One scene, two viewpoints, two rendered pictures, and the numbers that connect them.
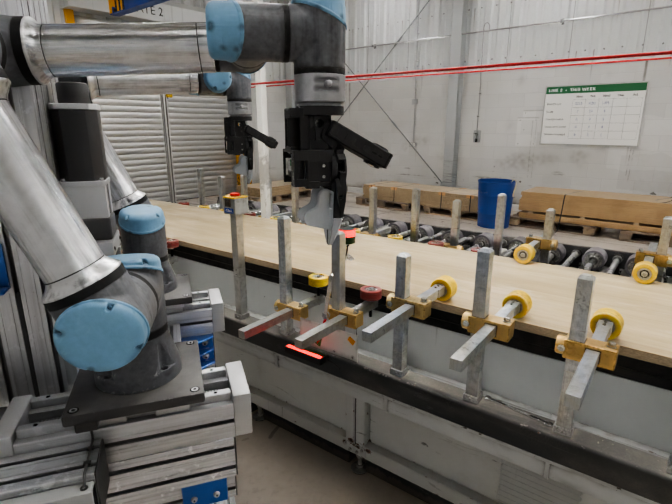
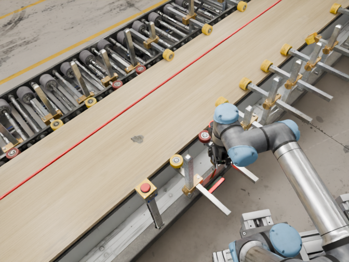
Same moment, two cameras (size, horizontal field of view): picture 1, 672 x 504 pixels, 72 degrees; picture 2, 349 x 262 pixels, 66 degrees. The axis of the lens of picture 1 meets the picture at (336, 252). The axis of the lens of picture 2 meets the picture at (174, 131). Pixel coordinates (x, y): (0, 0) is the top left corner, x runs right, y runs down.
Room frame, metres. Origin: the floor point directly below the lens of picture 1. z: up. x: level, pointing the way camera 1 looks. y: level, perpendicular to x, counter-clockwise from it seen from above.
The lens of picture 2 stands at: (1.53, 0.84, 2.30)
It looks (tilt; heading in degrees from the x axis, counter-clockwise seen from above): 54 degrees down; 285
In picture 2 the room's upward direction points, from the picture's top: 7 degrees counter-clockwise
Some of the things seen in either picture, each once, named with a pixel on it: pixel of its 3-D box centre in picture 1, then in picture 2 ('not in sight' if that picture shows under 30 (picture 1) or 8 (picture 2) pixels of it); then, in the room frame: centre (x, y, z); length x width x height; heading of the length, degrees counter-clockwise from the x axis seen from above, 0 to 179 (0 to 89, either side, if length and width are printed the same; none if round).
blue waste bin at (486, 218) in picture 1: (495, 202); not in sight; (6.93, -2.43, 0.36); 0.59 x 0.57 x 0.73; 139
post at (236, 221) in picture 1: (238, 266); (153, 211); (1.82, 0.40, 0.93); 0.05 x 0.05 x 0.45; 53
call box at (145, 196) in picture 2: (235, 205); (146, 191); (1.81, 0.40, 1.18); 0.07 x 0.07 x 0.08; 53
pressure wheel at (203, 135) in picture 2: (370, 302); (204, 139); (1.60, -0.13, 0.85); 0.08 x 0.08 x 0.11
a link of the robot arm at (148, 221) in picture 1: (143, 231); (281, 243); (1.25, 0.54, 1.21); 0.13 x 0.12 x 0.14; 26
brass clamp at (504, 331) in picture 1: (487, 325); (271, 101); (1.20, -0.43, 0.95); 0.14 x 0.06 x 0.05; 53
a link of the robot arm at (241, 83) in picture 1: (237, 83); (225, 121); (1.51, 0.30, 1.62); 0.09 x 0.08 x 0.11; 116
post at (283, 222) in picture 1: (285, 278); (189, 178); (1.66, 0.19, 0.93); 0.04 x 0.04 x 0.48; 53
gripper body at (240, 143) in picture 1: (239, 136); (222, 149); (1.51, 0.31, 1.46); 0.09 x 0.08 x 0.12; 109
